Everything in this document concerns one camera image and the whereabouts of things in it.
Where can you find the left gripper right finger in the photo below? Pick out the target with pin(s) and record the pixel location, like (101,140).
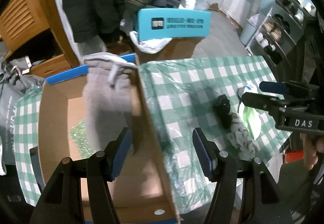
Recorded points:
(221,168)

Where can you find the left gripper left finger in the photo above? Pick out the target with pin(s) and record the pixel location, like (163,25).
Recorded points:
(104,167)

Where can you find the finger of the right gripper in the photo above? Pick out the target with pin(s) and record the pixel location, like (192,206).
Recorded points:
(274,87)
(258,101)

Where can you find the black and grey plush cloth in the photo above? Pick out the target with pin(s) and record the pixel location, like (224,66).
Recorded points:
(237,133)

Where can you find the green sparkly cloth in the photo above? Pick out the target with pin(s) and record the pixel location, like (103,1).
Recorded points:
(78,134)

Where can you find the grey fleece garment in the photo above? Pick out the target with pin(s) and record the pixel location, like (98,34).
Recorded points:
(107,97)

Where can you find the person's right hand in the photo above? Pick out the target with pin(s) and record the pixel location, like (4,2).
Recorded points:
(311,150)

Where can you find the white blue striped sock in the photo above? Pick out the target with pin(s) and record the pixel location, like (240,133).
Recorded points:
(246,88)

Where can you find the blue cardboard box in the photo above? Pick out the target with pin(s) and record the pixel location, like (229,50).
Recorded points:
(141,194)

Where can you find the grey shoe rack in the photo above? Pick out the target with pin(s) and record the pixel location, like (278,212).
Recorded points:
(280,30)

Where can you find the light blue waste bin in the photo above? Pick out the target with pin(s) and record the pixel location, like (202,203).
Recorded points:
(250,28)

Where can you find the brown cardboard box on floor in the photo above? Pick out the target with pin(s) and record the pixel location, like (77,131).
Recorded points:
(180,48)

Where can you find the grey printed bag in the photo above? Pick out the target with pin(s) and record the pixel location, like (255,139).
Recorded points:
(10,94)

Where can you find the white plastic bag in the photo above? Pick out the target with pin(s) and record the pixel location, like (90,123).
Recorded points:
(152,46)

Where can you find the grey clothes pile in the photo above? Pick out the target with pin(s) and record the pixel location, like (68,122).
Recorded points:
(12,76)

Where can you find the teal shoe box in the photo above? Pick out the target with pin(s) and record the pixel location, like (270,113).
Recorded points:
(172,23)

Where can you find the wooden louvered cabinet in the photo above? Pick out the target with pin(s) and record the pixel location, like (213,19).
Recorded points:
(33,28)

